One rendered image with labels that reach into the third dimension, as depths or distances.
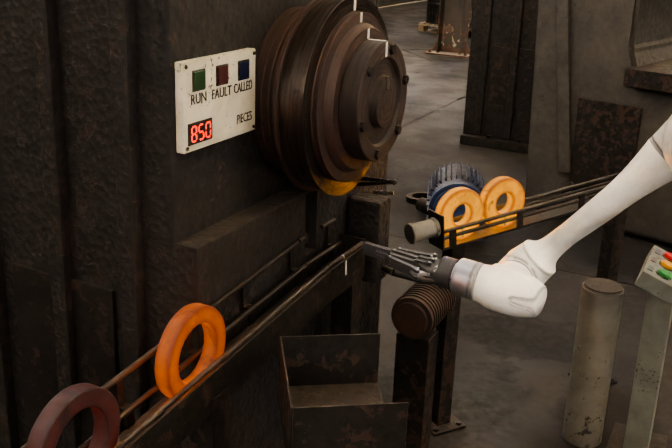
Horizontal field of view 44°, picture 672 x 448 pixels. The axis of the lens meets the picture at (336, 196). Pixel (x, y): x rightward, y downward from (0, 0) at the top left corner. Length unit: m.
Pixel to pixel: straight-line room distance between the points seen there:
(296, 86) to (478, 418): 1.44
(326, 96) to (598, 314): 1.15
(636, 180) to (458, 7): 9.13
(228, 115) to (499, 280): 0.71
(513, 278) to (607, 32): 2.74
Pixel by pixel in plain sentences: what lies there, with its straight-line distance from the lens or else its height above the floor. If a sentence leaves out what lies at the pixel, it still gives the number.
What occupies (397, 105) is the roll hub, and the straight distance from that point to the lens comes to 2.06.
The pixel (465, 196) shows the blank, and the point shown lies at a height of 0.76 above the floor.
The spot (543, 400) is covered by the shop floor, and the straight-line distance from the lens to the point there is 3.01.
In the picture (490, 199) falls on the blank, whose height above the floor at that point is 0.74.
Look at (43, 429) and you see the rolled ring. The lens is 1.40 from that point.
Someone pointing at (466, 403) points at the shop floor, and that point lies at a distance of 2.92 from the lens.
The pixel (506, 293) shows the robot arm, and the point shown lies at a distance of 1.93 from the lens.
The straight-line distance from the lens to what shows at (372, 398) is 1.73.
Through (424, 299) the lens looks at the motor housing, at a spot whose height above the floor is 0.53.
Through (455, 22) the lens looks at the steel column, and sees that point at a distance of 10.91.
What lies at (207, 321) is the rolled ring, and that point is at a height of 0.77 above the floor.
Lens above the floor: 1.50
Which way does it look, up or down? 18 degrees down
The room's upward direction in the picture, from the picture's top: 2 degrees clockwise
